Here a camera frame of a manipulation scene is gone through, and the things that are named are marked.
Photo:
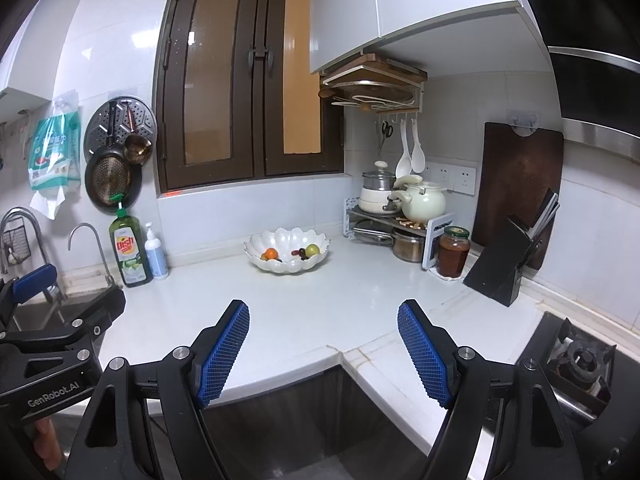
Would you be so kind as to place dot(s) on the rectangular wooden cutting board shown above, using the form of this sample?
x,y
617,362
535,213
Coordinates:
x,y
370,67

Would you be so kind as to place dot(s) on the dark wooden cutting board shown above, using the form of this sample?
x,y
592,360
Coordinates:
x,y
515,170

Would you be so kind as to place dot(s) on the cream kettle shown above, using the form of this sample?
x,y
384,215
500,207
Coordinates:
x,y
425,202

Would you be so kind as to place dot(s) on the steel steamer insert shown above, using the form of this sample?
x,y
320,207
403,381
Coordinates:
x,y
375,185

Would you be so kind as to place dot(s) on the perforated steel steamer plate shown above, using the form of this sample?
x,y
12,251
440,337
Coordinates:
x,y
100,120

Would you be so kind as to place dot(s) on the small orange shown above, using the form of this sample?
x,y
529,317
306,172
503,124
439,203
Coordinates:
x,y
271,253

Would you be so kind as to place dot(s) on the gas stove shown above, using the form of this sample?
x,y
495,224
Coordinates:
x,y
580,360

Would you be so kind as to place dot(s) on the steel sink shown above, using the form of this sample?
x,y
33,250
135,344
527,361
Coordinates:
x,y
75,300

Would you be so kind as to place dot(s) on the white pump soap bottle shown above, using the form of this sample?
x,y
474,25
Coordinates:
x,y
157,260

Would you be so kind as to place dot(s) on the white rice paddle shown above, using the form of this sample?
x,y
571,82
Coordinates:
x,y
418,157

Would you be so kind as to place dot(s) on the white plastic rack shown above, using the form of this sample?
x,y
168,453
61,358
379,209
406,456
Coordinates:
x,y
350,217

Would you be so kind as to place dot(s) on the person's left hand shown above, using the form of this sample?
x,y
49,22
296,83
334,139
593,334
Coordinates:
x,y
47,442

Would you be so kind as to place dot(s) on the hanging paper towel pack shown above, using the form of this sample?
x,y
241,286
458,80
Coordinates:
x,y
52,155

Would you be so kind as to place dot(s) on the glass jar red sauce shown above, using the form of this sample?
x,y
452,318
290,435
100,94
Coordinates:
x,y
452,255

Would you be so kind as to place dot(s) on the black range hood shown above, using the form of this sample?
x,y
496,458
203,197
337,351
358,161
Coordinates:
x,y
590,20

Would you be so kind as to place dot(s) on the nut print trivet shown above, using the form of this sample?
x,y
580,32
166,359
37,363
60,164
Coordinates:
x,y
412,223

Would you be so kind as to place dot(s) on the black scissors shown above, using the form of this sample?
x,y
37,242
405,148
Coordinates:
x,y
386,130

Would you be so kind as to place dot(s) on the steel pot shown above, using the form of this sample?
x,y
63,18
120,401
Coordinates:
x,y
407,250

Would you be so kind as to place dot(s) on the glass lid white knob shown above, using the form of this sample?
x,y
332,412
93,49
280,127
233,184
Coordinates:
x,y
380,171

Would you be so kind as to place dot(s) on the green dish soap bottle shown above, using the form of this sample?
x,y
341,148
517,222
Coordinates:
x,y
130,255

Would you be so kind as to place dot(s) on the white wall cabinet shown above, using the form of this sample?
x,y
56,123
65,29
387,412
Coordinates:
x,y
25,70
400,0

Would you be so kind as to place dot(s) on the black knife block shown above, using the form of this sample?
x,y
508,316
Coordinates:
x,y
500,260

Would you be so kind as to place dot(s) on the tall steel faucet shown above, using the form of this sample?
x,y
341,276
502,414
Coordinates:
x,y
37,230

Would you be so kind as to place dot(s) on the clear wall hook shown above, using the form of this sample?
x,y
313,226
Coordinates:
x,y
524,122

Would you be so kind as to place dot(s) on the metal corner shelf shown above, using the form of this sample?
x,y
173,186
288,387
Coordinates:
x,y
440,240

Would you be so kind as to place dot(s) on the dark round strainer pan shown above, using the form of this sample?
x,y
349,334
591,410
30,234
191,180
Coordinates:
x,y
110,180

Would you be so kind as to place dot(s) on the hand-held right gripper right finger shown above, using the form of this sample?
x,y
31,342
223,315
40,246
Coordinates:
x,y
425,355

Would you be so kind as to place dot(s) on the brass ladle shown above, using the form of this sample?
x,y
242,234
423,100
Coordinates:
x,y
137,147

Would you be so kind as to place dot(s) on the white rice spoon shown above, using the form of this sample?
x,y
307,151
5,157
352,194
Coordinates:
x,y
403,165

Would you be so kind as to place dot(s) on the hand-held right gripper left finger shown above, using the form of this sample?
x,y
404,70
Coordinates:
x,y
225,355

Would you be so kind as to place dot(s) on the dark brown window sash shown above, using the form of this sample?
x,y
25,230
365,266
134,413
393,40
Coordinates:
x,y
172,85
327,160

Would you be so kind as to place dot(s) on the white wall socket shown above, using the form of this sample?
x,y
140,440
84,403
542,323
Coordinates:
x,y
465,180
440,176

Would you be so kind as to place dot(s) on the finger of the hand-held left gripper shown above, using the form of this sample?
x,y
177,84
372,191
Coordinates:
x,y
35,280
107,305

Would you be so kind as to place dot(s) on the white scalloped bowl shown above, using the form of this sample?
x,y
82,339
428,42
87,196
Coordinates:
x,y
272,265

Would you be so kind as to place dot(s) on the round wooden board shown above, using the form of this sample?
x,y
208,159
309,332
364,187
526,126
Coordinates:
x,y
370,92

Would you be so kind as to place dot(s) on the green round fruit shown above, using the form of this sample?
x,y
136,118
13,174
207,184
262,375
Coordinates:
x,y
312,250

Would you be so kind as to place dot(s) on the cream cooking pot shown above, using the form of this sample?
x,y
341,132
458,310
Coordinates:
x,y
372,202

